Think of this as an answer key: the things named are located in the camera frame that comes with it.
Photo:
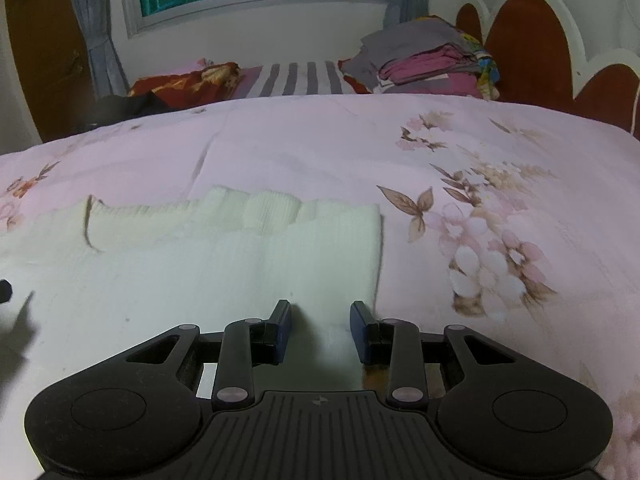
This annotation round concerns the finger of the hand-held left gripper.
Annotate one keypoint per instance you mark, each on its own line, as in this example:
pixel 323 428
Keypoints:
pixel 4 291

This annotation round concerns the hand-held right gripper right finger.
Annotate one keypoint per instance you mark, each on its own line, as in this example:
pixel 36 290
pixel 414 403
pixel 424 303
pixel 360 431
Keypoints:
pixel 357 332

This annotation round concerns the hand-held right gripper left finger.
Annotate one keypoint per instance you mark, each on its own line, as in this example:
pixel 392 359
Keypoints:
pixel 283 331

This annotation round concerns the white knit sweater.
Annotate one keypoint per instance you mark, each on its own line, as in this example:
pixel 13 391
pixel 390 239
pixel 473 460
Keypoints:
pixel 200 270

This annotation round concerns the pile of folded clothes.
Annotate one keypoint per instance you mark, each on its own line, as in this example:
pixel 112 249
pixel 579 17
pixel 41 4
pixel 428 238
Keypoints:
pixel 420 57

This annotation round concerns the pink floral blanket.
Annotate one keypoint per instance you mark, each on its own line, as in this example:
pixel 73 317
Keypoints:
pixel 325 135

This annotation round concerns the black cloth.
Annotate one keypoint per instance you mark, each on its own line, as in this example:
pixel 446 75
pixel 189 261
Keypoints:
pixel 130 107

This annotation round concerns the brown wooden door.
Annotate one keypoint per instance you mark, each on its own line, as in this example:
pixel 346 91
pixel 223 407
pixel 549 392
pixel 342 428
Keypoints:
pixel 45 50

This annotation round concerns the grey striped bed sheet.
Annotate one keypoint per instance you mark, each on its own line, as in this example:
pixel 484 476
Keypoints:
pixel 295 79

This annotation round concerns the red patterned cloth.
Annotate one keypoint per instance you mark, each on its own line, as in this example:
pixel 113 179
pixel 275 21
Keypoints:
pixel 185 82

